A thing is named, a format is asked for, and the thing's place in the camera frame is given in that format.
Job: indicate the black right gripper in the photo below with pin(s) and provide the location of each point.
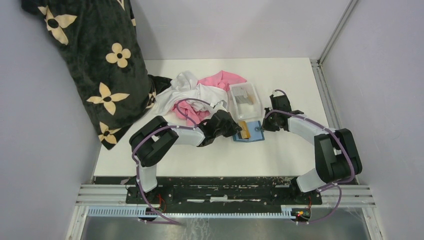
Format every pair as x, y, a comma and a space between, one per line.
266, 125

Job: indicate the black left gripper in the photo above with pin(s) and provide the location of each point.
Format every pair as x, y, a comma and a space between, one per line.
234, 128

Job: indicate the blue leather card holder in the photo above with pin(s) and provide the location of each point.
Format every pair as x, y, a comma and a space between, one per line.
256, 133

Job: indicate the gold credit card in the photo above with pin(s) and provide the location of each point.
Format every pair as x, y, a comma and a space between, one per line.
244, 133

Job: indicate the stack of credit cards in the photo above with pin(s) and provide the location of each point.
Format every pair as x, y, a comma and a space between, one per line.
244, 99

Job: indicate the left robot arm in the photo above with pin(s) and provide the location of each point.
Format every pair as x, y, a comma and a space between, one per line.
152, 142

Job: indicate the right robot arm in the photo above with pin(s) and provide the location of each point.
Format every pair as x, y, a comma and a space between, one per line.
336, 157

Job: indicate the clear plastic tray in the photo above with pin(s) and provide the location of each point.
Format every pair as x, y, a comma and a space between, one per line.
244, 111

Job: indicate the pink cloth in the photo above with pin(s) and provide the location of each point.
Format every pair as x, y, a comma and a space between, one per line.
222, 80

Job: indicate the white cloth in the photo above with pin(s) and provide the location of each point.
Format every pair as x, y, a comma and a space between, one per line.
186, 86

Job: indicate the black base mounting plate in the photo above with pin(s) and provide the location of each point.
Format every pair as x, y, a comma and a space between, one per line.
228, 195

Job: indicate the black floral blanket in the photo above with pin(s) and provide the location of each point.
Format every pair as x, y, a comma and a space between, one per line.
98, 41

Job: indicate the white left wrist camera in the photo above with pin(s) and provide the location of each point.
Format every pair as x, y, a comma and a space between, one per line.
220, 106

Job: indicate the aluminium frame rail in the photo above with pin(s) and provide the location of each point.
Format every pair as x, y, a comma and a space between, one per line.
106, 200

